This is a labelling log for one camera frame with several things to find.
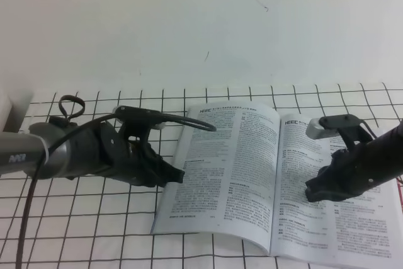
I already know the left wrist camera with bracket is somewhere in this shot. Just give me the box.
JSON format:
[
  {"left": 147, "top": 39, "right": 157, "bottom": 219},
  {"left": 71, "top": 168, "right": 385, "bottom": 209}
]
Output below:
[{"left": 113, "top": 105, "right": 166, "bottom": 142}]

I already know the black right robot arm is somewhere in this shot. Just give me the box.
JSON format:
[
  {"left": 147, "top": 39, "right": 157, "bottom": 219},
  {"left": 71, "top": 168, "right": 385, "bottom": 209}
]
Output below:
[{"left": 305, "top": 114, "right": 402, "bottom": 202}]

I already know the white box at table edge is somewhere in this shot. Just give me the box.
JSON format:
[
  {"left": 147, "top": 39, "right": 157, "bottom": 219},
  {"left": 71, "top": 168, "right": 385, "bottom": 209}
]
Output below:
[{"left": 1, "top": 88, "right": 33, "bottom": 132}]

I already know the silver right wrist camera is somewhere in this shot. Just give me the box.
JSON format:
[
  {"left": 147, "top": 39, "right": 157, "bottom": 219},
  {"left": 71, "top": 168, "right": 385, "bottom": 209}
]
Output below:
[{"left": 305, "top": 113, "right": 377, "bottom": 151}]

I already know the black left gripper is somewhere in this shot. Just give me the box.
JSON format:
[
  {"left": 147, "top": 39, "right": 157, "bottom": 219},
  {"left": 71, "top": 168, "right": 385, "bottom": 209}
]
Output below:
[{"left": 86, "top": 122, "right": 185, "bottom": 187}]

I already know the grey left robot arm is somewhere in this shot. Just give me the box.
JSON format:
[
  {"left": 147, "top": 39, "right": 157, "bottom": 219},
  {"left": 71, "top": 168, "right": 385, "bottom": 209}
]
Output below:
[{"left": 1, "top": 117, "right": 184, "bottom": 187}]

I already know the white black-grid tablecloth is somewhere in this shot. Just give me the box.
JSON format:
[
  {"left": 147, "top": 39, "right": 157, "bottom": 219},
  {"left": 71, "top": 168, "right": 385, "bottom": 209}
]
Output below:
[{"left": 17, "top": 83, "right": 402, "bottom": 268}]

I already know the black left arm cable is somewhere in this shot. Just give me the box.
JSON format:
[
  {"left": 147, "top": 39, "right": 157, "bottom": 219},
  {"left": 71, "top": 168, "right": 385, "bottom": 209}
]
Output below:
[{"left": 16, "top": 94, "right": 217, "bottom": 269}]

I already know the HEEC show catalogue book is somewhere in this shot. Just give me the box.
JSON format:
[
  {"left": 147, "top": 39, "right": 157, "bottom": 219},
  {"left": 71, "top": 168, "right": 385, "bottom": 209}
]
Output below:
[{"left": 152, "top": 101, "right": 402, "bottom": 268}]

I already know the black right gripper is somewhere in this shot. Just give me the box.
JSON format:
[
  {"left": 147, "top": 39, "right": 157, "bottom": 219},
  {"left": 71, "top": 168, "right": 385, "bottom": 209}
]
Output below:
[{"left": 305, "top": 147, "right": 378, "bottom": 202}]

